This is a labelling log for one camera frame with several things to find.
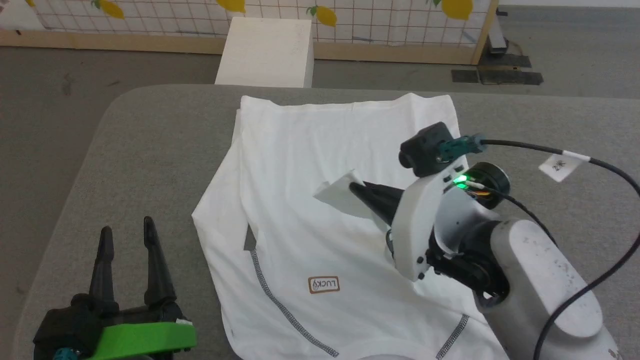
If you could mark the wooden base rail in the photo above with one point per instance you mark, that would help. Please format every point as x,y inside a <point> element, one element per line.
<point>125,44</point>

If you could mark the white rectangular block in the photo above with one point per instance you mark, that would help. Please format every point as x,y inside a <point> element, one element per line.
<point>267,52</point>

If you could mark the black and green left gripper body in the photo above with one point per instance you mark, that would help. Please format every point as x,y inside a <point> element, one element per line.
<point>135,337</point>

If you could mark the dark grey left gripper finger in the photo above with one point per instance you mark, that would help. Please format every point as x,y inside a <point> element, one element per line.
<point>104,265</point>
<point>156,265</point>

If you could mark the white long-sleeve shirt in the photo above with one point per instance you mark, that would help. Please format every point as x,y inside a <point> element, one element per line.
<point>300,175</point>

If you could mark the wooden frame post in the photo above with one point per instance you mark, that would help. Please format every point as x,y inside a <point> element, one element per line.
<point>485,30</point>

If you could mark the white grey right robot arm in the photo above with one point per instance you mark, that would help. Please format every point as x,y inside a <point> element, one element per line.
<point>540,280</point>

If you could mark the black floor plate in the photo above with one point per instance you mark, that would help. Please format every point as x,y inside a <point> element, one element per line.
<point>510,77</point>
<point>505,60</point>
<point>465,76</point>

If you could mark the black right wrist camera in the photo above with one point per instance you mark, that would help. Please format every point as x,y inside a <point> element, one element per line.
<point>425,147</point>

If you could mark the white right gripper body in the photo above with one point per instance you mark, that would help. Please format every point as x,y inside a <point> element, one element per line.
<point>415,235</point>

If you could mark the grey metal stand leg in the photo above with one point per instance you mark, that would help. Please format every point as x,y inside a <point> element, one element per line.
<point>497,37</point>

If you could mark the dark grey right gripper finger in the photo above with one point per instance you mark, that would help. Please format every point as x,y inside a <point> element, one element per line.
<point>380,192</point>
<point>382,212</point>

